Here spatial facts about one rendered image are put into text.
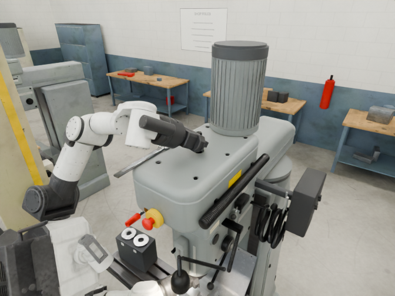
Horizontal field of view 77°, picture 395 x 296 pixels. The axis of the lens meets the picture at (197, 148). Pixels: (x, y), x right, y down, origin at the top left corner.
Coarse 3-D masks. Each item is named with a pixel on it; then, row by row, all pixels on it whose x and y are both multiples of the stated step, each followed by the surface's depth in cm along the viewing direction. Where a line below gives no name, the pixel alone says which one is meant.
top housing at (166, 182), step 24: (216, 144) 88; (240, 144) 88; (144, 168) 75; (168, 168) 75; (192, 168) 75; (216, 168) 75; (240, 168) 86; (144, 192) 74; (168, 192) 67; (192, 192) 66; (216, 192) 75; (168, 216) 71; (192, 216) 69
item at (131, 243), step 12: (132, 228) 156; (120, 240) 150; (132, 240) 150; (144, 240) 148; (120, 252) 156; (132, 252) 148; (144, 252) 144; (156, 252) 156; (132, 264) 155; (144, 264) 147
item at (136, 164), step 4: (160, 148) 85; (164, 148) 85; (168, 148) 85; (152, 152) 82; (156, 152) 82; (144, 156) 80; (148, 156) 80; (152, 156) 81; (140, 160) 77; (144, 160) 78; (132, 164) 75; (136, 164) 75; (124, 168) 74; (128, 168) 74; (132, 168) 74; (120, 172) 72; (124, 172) 72; (116, 176) 70; (120, 176) 71
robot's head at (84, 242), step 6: (90, 234) 81; (78, 240) 79; (84, 240) 77; (90, 240) 76; (96, 240) 77; (78, 246) 77; (84, 246) 75; (90, 252) 76; (102, 252) 78; (96, 258) 77; (102, 258) 78
